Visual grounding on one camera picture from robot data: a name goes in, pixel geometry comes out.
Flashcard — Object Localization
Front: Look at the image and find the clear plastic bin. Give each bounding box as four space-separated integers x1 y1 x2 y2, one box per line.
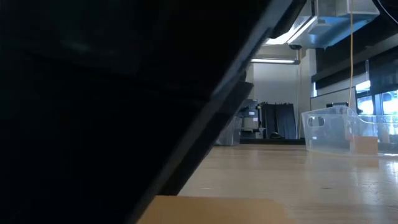
300 105 398 157

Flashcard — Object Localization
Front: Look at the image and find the smoky grey transparent bin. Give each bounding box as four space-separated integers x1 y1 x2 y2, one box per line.
215 115 243 147

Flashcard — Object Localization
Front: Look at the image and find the black curtain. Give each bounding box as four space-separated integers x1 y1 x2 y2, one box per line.
260 101 298 140

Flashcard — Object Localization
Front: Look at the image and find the ceiling light bar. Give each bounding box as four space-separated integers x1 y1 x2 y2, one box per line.
250 57 301 65

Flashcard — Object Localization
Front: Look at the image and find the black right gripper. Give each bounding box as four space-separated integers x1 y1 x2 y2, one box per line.
269 0 308 38

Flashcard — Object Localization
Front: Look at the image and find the ceiling light panel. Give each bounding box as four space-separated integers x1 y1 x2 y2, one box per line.
264 0 381 50

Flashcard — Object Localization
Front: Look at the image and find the grey partition wall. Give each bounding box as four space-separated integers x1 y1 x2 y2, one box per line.
310 86 358 111

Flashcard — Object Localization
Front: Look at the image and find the rectangular orange block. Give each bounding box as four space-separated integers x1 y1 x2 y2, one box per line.
136 195 296 224

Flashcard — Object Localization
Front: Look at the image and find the small orange block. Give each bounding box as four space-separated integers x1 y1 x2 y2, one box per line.
350 135 379 156

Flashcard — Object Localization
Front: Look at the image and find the dark equipment rack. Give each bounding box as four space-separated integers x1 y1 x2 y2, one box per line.
241 98 261 139

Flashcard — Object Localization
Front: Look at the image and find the black aluminium table frame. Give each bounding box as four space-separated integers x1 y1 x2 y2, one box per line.
239 138 307 146

